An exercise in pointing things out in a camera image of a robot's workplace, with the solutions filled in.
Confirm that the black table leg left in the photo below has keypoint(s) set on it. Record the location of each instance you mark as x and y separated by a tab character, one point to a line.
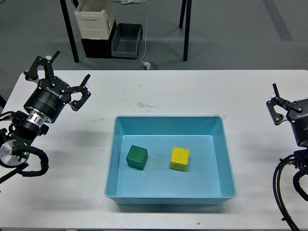
69	30

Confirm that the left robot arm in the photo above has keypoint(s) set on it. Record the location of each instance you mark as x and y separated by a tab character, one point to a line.
16	150

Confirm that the green block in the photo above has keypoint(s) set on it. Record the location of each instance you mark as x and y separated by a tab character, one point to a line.
137	157

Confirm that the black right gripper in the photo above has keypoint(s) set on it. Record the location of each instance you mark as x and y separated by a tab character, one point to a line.
295	112

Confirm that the black table leg right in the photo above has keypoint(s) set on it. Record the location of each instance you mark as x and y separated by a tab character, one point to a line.
187	20

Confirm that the light blue plastic box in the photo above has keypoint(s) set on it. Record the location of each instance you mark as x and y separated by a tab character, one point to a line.
208	179

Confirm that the black storage box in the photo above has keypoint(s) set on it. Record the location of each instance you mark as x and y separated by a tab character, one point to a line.
99	48

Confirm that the yellow block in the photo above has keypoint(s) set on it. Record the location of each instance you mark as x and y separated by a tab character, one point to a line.
179	159

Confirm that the grey plastic bin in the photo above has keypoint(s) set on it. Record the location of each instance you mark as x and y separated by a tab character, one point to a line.
126	41

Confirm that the black slanted table leg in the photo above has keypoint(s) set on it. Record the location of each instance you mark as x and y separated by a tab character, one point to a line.
182	13

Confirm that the white power adapter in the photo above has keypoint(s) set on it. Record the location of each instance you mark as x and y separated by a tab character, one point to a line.
147	65

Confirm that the cream plastic crate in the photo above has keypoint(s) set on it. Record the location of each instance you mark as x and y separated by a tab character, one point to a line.
95	18

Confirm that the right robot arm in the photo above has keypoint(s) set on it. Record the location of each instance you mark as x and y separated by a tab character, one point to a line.
299	159

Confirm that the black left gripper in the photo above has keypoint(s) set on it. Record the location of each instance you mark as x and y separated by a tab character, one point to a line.
49	99

